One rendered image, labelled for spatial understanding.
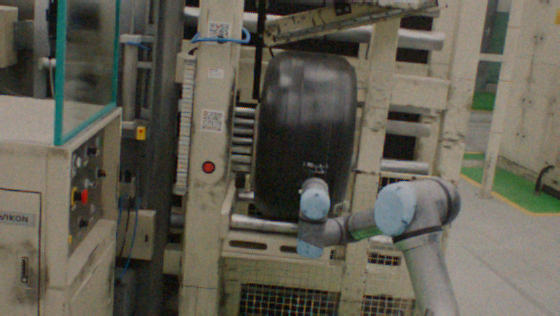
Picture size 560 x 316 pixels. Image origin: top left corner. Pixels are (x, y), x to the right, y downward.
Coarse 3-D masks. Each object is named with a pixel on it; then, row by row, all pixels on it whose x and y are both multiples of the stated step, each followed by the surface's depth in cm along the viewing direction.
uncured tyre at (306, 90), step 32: (288, 64) 237; (320, 64) 238; (288, 96) 229; (320, 96) 229; (352, 96) 233; (288, 128) 227; (320, 128) 227; (352, 128) 230; (256, 160) 234; (288, 160) 228; (320, 160) 227; (256, 192) 240; (288, 192) 233
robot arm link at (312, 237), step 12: (300, 228) 199; (312, 228) 197; (324, 228) 199; (336, 228) 202; (300, 240) 199; (312, 240) 198; (324, 240) 199; (336, 240) 202; (300, 252) 200; (312, 252) 199
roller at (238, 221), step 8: (232, 216) 247; (240, 216) 248; (248, 216) 248; (232, 224) 247; (240, 224) 247; (248, 224) 247; (256, 224) 247; (264, 224) 247; (272, 224) 247; (280, 224) 247; (288, 224) 247; (296, 224) 247; (280, 232) 248; (288, 232) 247; (296, 232) 247
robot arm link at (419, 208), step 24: (384, 192) 167; (408, 192) 163; (432, 192) 167; (384, 216) 167; (408, 216) 161; (432, 216) 164; (408, 240) 163; (432, 240) 164; (408, 264) 165; (432, 264) 162; (432, 288) 161; (432, 312) 160; (456, 312) 161
